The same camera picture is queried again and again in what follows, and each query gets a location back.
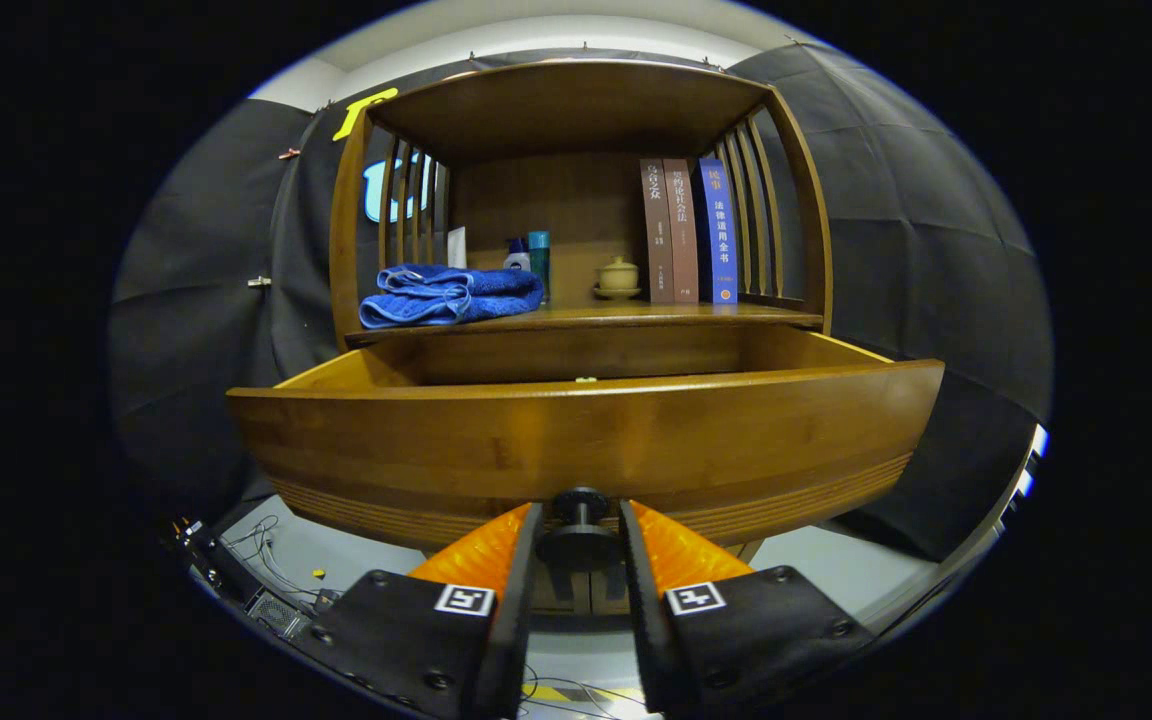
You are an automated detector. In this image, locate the white cable bundle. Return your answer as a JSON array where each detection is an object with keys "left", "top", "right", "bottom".
[{"left": 221, "top": 515, "right": 322, "bottom": 601}]

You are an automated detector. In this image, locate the grey electronics box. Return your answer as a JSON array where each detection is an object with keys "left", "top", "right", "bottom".
[{"left": 246, "top": 588, "right": 315, "bottom": 641}]

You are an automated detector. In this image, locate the beige lidded tea cup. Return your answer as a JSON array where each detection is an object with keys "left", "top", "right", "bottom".
[{"left": 593, "top": 256, "right": 642, "bottom": 300}]

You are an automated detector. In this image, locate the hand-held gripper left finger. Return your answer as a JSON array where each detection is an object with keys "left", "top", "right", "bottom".
[{"left": 291, "top": 502, "right": 545, "bottom": 720}]

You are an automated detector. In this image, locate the wooden cabinet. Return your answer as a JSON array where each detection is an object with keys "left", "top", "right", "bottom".
[{"left": 226, "top": 58, "right": 945, "bottom": 616}]

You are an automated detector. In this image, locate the wooden countertop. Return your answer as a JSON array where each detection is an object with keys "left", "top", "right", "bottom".
[{"left": 346, "top": 300, "right": 825, "bottom": 348}]

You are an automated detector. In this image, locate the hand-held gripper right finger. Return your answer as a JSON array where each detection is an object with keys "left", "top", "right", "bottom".
[{"left": 619, "top": 500, "right": 877, "bottom": 719}]

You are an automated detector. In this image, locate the blue folded towel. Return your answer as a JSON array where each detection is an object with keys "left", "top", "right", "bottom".
[{"left": 359, "top": 263, "right": 545, "bottom": 330}]

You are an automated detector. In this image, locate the wooden drawer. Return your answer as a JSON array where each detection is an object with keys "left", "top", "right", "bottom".
[{"left": 226, "top": 325, "right": 945, "bottom": 551}]

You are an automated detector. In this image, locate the teal clear bottle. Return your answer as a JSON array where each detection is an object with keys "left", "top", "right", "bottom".
[{"left": 528, "top": 231, "right": 552, "bottom": 304}]

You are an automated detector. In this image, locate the black drawer knob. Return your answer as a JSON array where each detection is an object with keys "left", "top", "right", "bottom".
[{"left": 536, "top": 487, "right": 623, "bottom": 573}]

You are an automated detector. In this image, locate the dark brown book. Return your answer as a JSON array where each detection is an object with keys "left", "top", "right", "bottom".
[{"left": 639, "top": 158, "right": 675, "bottom": 305}]

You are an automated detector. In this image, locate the blue book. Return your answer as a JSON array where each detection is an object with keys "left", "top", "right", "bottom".
[{"left": 693, "top": 157, "right": 739, "bottom": 305}]

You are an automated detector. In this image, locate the reddish brown book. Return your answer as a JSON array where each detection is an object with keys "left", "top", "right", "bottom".
[{"left": 663, "top": 158, "right": 700, "bottom": 304}]

